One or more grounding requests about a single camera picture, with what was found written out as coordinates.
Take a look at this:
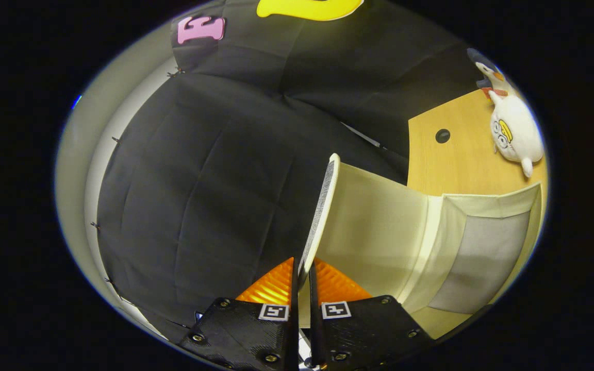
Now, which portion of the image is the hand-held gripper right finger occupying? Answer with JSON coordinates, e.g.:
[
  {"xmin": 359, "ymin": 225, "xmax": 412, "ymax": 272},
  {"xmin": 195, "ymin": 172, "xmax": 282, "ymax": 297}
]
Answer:
[{"xmin": 308, "ymin": 258, "xmax": 435, "ymax": 371}]

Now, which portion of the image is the grey fabric storage box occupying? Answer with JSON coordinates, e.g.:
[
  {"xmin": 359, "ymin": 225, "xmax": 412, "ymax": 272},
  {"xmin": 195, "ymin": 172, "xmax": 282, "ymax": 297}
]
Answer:
[{"xmin": 297, "ymin": 153, "xmax": 544, "ymax": 341}]

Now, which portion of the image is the white penguin plush toy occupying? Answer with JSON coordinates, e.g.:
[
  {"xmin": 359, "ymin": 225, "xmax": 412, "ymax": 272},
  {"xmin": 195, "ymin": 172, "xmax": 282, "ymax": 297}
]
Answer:
[{"xmin": 467, "ymin": 47, "xmax": 545, "ymax": 178}]

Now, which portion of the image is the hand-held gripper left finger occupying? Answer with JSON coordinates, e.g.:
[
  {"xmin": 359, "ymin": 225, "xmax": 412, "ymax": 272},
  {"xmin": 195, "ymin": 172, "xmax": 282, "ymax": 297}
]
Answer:
[{"xmin": 179, "ymin": 257, "xmax": 301, "ymax": 371}]

